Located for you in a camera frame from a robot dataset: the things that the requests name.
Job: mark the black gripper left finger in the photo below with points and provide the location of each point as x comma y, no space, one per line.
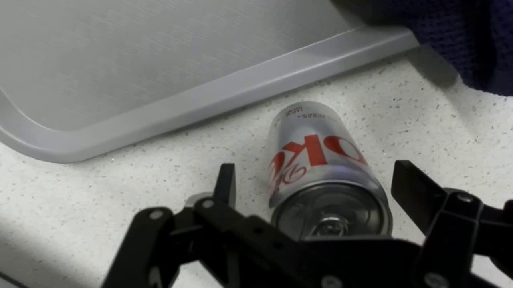
177,245

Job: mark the grey plastic serving tray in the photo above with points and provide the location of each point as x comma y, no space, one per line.
134,64

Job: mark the purple cloth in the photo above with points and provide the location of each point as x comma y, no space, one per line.
459,37

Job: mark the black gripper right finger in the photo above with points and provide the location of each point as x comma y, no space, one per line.
454,229

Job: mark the silver Diet Coke can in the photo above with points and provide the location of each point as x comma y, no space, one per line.
321,160

